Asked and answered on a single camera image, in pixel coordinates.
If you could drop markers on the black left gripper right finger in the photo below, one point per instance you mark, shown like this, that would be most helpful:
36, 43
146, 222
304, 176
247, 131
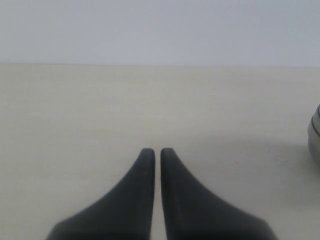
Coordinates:
192, 212

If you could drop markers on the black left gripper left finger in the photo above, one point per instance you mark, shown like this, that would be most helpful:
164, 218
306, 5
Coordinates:
124, 213

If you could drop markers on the large plain steel bowl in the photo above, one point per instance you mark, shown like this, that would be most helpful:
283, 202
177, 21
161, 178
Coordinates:
313, 132

